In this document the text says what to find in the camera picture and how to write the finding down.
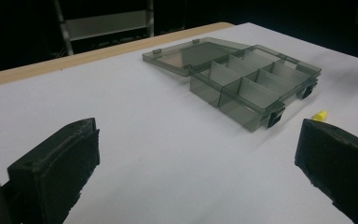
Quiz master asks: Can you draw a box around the metal stand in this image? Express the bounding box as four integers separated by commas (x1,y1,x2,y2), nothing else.
53,0,155,57

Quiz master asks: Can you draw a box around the small yellow plastic piece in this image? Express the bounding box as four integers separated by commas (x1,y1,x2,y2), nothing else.
311,109,328,122

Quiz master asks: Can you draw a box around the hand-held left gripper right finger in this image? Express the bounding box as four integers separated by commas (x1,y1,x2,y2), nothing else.
294,118,358,224

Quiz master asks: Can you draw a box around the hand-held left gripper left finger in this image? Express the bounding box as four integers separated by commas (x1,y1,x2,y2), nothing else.
7,117,101,224

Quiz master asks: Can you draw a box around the white table mat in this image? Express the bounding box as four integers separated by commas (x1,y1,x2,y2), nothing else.
0,21,358,224

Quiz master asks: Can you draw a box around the smoky transparent compartment box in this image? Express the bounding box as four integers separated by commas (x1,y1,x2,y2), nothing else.
142,36,323,133

